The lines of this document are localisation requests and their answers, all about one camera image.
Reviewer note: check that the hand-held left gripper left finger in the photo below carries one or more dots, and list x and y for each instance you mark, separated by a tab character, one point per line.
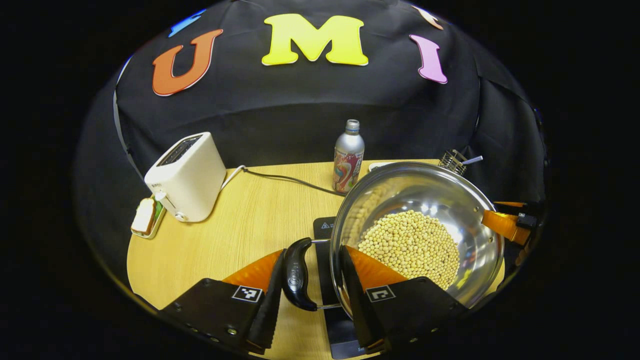
267	315

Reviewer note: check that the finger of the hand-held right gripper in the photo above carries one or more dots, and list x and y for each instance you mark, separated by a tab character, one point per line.
502	225
510	204

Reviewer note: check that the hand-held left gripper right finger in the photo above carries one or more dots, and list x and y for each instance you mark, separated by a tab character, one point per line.
361	310

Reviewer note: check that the black induction cooktop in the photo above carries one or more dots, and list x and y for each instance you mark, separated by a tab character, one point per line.
325	270

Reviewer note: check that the stainless steel pot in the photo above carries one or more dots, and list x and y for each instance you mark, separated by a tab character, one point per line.
440	195

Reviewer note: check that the pile of soybeans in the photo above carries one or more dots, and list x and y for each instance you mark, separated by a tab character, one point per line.
410	245

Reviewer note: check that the white divided grain dish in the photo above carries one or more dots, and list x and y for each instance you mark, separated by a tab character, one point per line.
377	166

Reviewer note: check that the pale green sandwich tray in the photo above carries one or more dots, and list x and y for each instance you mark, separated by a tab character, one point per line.
159	220

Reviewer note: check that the silver printed drink bottle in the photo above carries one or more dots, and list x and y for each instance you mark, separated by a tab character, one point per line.
348	160

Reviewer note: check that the white toaster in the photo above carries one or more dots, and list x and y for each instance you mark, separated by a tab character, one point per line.
195	180

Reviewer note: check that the sandwich with lettuce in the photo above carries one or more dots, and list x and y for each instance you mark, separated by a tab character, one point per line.
144	217

